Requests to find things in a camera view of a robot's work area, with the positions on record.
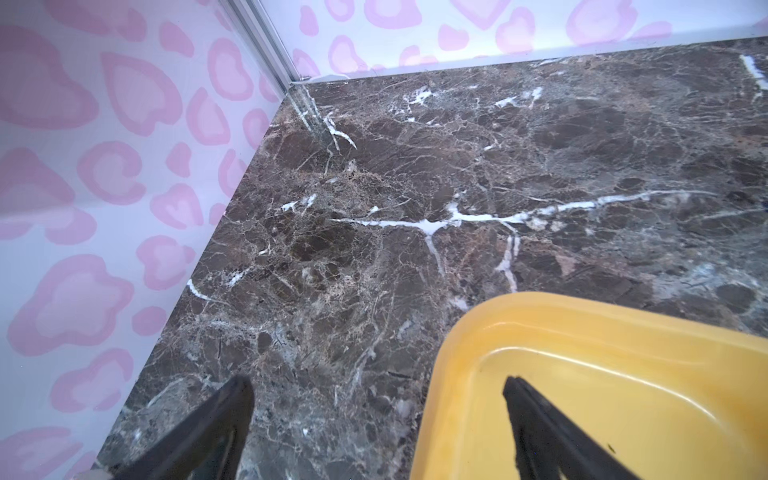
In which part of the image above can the aluminium corner frame post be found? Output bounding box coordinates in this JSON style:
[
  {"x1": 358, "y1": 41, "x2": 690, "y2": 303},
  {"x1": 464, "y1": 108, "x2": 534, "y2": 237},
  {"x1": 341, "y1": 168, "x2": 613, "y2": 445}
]
[{"x1": 220, "y1": 0, "x2": 301, "y2": 95}]

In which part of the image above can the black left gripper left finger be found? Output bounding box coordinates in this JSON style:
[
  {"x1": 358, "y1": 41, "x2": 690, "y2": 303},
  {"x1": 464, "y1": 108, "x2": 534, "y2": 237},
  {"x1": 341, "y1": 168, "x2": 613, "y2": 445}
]
[{"x1": 114, "y1": 375, "x2": 255, "y2": 480}]

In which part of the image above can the yellow plastic storage box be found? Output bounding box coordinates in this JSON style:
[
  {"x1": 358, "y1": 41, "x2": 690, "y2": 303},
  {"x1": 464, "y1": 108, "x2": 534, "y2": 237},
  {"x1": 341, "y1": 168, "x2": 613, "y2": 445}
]
[{"x1": 410, "y1": 292, "x2": 767, "y2": 479}]

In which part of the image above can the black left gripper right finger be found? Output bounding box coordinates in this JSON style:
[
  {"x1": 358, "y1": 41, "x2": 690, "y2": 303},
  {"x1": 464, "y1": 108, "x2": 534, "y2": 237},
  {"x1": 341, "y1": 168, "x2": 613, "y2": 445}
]
[{"x1": 503, "y1": 376, "x2": 637, "y2": 479}]

